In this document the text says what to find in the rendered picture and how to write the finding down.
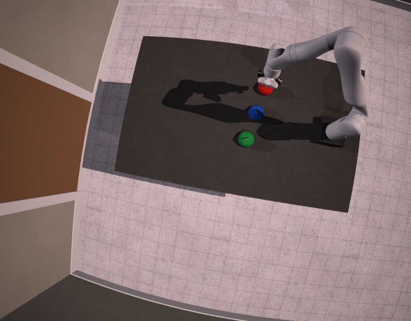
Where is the blue dome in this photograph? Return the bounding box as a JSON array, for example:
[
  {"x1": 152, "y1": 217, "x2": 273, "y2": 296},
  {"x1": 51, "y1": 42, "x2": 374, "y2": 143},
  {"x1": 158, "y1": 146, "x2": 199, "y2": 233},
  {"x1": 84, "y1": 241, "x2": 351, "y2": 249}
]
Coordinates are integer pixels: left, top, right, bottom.
[{"x1": 248, "y1": 105, "x2": 264, "y2": 121}]

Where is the red dome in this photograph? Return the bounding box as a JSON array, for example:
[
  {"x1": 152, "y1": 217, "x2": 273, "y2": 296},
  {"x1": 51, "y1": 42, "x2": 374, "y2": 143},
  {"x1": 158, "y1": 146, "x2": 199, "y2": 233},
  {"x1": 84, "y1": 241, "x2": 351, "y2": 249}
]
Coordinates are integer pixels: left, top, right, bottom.
[{"x1": 258, "y1": 84, "x2": 273, "y2": 95}]

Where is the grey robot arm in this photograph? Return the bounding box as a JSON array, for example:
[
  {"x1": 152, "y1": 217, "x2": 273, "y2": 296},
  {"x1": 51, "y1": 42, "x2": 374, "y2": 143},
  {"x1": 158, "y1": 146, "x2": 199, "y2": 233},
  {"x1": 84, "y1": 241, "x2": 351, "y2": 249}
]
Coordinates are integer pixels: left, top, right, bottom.
[{"x1": 258, "y1": 26, "x2": 369, "y2": 140}]

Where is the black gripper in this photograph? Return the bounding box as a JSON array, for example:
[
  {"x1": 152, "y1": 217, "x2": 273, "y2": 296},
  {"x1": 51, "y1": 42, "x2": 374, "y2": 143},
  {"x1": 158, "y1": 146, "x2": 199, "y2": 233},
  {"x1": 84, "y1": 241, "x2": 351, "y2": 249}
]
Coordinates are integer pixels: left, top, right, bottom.
[{"x1": 257, "y1": 71, "x2": 283, "y2": 84}]

